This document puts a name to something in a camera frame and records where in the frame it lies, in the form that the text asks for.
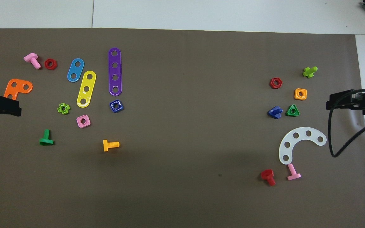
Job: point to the blue plastic bolt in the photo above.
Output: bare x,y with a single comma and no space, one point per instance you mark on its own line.
274,112

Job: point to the blue square plastic nut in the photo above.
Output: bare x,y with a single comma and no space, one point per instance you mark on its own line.
112,110

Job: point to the orange three-hole corner plate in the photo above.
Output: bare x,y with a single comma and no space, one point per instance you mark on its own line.
18,88

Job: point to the green plastic bolt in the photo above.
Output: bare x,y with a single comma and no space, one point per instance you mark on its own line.
46,141

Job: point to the pink plastic bolt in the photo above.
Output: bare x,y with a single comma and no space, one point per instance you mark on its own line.
293,174
32,58

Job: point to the lime green cross-head bolt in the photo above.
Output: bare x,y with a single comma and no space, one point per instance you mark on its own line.
309,72

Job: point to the red hexagon plastic nut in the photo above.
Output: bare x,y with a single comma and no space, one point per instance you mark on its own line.
46,64
271,83

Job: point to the orange square plastic nut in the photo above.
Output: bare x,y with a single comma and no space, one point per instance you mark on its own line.
296,94

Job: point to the white curved five-hole plate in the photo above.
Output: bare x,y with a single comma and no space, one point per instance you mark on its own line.
302,133

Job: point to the lime green cross nut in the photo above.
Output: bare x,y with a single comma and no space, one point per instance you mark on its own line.
67,107

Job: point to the green triangle plastic nut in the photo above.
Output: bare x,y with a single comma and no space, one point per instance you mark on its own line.
288,113

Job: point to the pink square plastic nut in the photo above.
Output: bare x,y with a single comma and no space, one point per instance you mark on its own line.
79,117

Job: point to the blue two-hole plate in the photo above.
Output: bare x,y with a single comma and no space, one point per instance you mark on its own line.
75,70

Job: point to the yellow three-hole plate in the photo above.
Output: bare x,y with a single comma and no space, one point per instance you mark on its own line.
88,83

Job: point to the orange plastic bolt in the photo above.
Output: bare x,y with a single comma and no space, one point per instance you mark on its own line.
105,145

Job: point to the red plastic bolt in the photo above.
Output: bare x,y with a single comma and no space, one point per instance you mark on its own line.
267,174

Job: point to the purple four-hole plate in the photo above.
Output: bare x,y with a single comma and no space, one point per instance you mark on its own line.
115,71

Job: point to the brown table mat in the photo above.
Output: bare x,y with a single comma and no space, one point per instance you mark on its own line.
201,190

